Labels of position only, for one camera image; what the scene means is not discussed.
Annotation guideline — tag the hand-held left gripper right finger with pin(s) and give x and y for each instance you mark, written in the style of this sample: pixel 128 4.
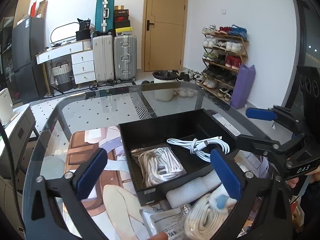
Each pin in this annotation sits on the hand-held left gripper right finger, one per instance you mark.
pixel 225 172

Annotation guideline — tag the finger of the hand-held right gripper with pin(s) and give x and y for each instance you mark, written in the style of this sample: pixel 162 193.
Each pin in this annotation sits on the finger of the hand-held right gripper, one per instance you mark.
pixel 255 143
pixel 260 113

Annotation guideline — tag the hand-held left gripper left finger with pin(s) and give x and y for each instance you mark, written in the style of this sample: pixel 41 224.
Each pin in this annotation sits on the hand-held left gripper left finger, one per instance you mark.
pixel 92 172

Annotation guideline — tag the white sock with blue patch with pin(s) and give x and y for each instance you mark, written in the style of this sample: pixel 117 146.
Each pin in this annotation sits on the white sock with blue patch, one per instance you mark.
pixel 216 196

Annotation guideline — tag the white foam block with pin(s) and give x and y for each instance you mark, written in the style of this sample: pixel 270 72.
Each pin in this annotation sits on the white foam block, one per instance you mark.
pixel 190 190

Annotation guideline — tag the black organizer box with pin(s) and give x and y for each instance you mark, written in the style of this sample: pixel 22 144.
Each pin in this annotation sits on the black organizer box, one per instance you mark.
pixel 150 130

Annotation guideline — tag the printed plastic packet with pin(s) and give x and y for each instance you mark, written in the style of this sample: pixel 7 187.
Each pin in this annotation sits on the printed plastic packet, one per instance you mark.
pixel 162 221

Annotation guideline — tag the person's right hand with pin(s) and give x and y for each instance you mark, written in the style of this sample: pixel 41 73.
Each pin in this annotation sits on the person's right hand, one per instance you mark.
pixel 293 182

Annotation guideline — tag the printed cartoon table mat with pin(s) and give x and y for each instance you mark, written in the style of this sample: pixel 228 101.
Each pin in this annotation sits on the printed cartoon table mat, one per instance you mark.
pixel 112 195

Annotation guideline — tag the purple bag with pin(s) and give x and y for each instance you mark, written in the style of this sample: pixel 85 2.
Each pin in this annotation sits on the purple bag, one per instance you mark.
pixel 243 87

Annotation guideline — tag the wooden shoe rack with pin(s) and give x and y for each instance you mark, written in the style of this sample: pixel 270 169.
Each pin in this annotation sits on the wooden shoe rack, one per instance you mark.
pixel 222 66

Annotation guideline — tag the collection of assorted shoes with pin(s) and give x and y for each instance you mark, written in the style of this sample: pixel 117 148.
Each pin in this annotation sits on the collection of assorted shoes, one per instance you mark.
pixel 232 46

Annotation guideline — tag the loose sneakers pile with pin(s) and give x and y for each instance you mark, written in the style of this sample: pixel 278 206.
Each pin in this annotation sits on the loose sneakers pile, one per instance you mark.
pixel 190 76

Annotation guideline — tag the patterned rug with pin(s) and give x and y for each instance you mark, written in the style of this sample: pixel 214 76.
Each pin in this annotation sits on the patterned rug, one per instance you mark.
pixel 142 107

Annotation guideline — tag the white trash bin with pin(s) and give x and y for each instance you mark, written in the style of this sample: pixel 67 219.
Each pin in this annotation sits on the white trash bin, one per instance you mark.
pixel 163 87

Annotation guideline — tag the woven laundry basket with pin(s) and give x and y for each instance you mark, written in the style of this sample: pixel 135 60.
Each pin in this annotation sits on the woven laundry basket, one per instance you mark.
pixel 62 76

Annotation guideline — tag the white electric kettle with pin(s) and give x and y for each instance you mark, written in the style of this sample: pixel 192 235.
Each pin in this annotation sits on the white electric kettle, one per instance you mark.
pixel 5 105

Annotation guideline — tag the white suitcase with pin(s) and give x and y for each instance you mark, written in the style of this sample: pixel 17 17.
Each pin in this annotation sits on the white suitcase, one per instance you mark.
pixel 103 57

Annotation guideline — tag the silver suitcase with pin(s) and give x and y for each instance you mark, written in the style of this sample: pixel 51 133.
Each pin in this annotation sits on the silver suitcase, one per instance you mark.
pixel 125 57

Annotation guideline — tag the white dressing desk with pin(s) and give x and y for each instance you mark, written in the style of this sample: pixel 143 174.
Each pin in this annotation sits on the white dressing desk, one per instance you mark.
pixel 67 51

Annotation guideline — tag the wooden door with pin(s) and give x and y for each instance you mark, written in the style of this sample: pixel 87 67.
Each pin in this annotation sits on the wooden door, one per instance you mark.
pixel 165 30

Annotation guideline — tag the black refrigerator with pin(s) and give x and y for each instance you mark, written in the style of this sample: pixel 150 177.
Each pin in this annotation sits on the black refrigerator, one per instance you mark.
pixel 27 55

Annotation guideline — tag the oval mirror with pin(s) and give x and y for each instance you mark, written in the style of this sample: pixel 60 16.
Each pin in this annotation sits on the oval mirror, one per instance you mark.
pixel 63 33

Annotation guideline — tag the black bag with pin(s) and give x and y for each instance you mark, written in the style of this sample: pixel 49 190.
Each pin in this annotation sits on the black bag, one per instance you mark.
pixel 83 30

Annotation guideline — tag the dark glass wardrobe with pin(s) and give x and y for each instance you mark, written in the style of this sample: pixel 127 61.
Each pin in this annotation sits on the dark glass wardrobe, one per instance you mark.
pixel 6 50

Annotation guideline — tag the plain black shoe box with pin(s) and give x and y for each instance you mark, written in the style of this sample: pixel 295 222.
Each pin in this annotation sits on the plain black shoe box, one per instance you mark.
pixel 122 24

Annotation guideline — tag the black shoe box red logo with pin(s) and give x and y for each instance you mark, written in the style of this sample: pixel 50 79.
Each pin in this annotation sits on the black shoe box red logo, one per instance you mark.
pixel 121 18

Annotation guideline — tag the teal suitcase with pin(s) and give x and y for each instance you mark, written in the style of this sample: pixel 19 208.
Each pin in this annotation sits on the teal suitcase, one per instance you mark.
pixel 103 15

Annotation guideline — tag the brown cardboard box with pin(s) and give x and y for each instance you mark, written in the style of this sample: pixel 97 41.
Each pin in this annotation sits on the brown cardboard box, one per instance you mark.
pixel 119 7

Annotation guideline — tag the cardboard sheet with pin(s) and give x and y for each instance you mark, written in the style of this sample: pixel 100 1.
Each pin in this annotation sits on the cardboard sheet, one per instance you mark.
pixel 42 8

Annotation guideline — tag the red bag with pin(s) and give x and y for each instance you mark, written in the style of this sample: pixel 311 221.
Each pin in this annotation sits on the red bag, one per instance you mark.
pixel 33 10

